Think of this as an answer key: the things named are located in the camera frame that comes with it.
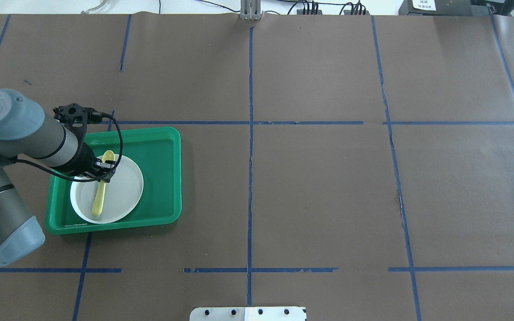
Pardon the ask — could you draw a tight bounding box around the white pedestal column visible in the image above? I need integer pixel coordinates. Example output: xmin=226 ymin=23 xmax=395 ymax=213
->
xmin=189 ymin=306 xmax=307 ymax=321

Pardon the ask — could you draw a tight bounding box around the black computer box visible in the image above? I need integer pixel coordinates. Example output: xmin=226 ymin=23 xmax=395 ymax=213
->
xmin=398 ymin=0 xmax=490 ymax=16

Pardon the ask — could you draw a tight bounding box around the aluminium frame post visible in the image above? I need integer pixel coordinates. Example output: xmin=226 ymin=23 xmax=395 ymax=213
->
xmin=239 ymin=0 xmax=263 ymax=21

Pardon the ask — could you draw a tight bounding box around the yellow plastic spoon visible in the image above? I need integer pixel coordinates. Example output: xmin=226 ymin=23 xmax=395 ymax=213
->
xmin=91 ymin=150 xmax=116 ymax=218

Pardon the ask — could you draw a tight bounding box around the white round plate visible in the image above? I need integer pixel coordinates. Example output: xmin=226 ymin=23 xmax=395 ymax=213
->
xmin=70 ymin=155 xmax=144 ymax=224

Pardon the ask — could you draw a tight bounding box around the green plastic tray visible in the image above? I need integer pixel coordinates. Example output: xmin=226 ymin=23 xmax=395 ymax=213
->
xmin=45 ymin=127 xmax=182 ymax=235

